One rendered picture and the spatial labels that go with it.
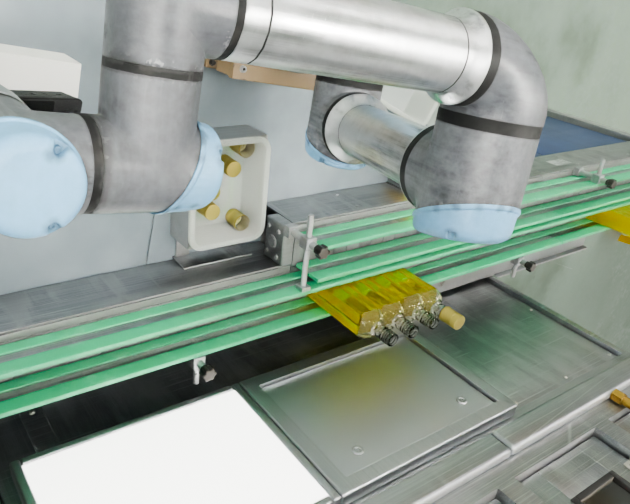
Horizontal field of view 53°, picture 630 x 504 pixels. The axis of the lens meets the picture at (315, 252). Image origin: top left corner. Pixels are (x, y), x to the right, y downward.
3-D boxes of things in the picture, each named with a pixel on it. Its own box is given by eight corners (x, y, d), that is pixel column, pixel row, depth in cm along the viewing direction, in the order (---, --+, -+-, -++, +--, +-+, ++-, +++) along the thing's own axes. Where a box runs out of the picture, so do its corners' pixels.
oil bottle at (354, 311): (304, 295, 144) (365, 343, 130) (306, 273, 142) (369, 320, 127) (323, 289, 148) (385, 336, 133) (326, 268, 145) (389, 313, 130)
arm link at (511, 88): (595, 26, 67) (141, -108, 39) (565, 130, 70) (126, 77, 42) (509, 18, 76) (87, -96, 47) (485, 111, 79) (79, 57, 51)
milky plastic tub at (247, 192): (170, 236, 131) (189, 254, 125) (171, 130, 121) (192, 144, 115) (243, 222, 141) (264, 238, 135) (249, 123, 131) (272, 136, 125)
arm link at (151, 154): (242, 87, 49) (102, 71, 42) (223, 225, 53) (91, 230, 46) (194, 73, 55) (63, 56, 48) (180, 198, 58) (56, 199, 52)
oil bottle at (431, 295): (362, 278, 154) (425, 321, 139) (365, 257, 152) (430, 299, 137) (379, 273, 157) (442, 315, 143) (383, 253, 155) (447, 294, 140)
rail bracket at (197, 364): (169, 364, 129) (199, 402, 120) (169, 336, 126) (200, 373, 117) (187, 358, 132) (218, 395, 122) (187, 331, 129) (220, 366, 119)
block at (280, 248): (260, 254, 140) (278, 268, 135) (263, 214, 136) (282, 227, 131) (274, 251, 142) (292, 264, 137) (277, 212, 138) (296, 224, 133)
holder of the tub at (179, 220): (170, 258, 134) (186, 274, 129) (171, 130, 122) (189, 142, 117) (240, 243, 144) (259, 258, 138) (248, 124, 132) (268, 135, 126)
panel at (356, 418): (10, 475, 105) (79, 649, 82) (8, 461, 104) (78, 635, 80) (403, 333, 157) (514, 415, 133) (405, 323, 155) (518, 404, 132)
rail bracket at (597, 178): (569, 174, 193) (609, 190, 184) (576, 151, 190) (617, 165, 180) (576, 173, 195) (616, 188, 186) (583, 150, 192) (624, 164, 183)
